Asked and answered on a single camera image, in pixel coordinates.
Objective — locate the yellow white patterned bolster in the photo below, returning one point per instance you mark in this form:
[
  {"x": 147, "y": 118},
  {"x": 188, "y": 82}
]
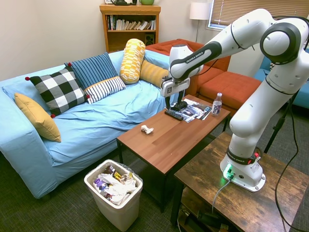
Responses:
[{"x": 131, "y": 60}]

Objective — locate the wooden coffee table, black legs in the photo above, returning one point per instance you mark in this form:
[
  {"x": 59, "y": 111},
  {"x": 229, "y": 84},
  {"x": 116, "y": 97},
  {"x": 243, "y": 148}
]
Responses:
[{"x": 173, "y": 142}]

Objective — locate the black camera stand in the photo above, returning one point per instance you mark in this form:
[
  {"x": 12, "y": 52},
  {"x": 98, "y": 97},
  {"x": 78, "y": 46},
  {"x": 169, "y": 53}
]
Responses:
[{"x": 278, "y": 125}]

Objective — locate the rustic dark wood table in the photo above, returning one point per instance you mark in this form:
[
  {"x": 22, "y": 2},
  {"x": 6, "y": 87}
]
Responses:
[{"x": 241, "y": 207}]

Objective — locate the white tissue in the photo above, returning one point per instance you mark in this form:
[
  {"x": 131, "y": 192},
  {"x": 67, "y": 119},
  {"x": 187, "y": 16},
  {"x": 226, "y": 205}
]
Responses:
[{"x": 147, "y": 130}]

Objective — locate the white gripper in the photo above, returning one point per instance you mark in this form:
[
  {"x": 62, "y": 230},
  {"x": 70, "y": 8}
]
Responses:
[{"x": 172, "y": 87}]

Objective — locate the orange ottoman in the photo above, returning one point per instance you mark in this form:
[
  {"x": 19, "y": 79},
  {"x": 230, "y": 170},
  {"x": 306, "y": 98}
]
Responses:
[{"x": 229, "y": 89}]

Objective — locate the blue striped pillow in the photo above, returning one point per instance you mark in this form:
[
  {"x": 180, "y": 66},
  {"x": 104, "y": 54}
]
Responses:
[{"x": 94, "y": 70}]

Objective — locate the wooden bookshelf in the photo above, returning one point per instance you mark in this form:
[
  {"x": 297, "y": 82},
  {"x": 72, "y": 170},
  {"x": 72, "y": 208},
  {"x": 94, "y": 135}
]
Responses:
[{"x": 130, "y": 9}]

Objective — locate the teal blue couch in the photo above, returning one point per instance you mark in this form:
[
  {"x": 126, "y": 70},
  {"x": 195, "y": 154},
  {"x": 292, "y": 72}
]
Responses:
[{"x": 301, "y": 96}]

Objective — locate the black remote control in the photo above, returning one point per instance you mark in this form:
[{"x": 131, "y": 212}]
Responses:
[{"x": 173, "y": 115}]

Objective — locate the small black speaker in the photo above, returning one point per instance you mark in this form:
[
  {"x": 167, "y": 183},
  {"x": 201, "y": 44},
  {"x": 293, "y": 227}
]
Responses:
[{"x": 149, "y": 39}]

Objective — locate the light blue sofa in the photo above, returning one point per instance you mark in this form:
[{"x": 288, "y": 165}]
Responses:
[{"x": 96, "y": 125}]

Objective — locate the green pot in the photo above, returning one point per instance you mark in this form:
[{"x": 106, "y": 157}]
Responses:
[{"x": 146, "y": 2}]

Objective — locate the mustard striped pillow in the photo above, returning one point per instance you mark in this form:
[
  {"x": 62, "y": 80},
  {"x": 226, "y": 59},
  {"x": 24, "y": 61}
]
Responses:
[{"x": 152, "y": 73}]

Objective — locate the black white checked pillow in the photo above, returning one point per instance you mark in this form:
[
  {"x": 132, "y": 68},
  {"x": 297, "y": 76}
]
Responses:
[{"x": 60, "y": 89}]

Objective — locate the white shade floor lamp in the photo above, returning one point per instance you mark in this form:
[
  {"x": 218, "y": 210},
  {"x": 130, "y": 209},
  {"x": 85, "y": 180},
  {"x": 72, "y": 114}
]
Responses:
[{"x": 200, "y": 10}]

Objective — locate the black object on shelf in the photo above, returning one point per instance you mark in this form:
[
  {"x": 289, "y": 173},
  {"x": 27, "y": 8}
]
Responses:
[{"x": 123, "y": 2}]

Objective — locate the orange sofa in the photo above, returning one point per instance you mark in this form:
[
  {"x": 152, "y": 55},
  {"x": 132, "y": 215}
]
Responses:
[{"x": 159, "y": 48}]

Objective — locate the trash of bags and wrappers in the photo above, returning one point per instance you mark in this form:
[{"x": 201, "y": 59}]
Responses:
[{"x": 116, "y": 187}]

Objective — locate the black game controller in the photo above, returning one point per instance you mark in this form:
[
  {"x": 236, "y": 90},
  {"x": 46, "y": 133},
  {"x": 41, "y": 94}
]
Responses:
[{"x": 179, "y": 105}]

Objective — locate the white plastic trash bin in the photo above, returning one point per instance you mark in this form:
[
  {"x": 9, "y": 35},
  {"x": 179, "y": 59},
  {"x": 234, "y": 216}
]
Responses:
[{"x": 120, "y": 215}]

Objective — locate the black power strip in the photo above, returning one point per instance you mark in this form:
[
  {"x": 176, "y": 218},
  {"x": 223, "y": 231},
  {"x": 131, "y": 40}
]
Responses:
[{"x": 207, "y": 218}]

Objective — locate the pile of magazines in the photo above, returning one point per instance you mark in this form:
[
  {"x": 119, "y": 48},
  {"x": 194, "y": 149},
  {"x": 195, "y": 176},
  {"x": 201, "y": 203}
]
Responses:
[{"x": 196, "y": 111}]

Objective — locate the clear plastic drink bottle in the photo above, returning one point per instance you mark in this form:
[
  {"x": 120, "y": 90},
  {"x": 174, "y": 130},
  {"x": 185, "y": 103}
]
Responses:
[{"x": 216, "y": 106}]

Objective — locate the plain mustard pillow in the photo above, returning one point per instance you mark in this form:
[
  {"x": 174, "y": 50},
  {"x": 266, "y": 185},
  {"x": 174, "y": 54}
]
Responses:
[{"x": 38, "y": 118}]

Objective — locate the row of books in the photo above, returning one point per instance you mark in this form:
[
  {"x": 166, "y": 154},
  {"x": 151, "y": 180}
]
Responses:
[{"x": 132, "y": 25}]

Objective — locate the brown window blinds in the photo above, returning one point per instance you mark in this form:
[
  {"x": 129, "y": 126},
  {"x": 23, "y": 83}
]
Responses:
[{"x": 231, "y": 9}]

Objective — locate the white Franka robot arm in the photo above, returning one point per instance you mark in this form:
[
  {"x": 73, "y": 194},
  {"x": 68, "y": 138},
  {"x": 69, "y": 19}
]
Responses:
[{"x": 253, "y": 116}]

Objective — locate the white navy striped pillow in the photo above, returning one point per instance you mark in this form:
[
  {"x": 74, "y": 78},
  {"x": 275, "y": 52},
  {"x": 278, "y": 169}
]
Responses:
[{"x": 106, "y": 88}]

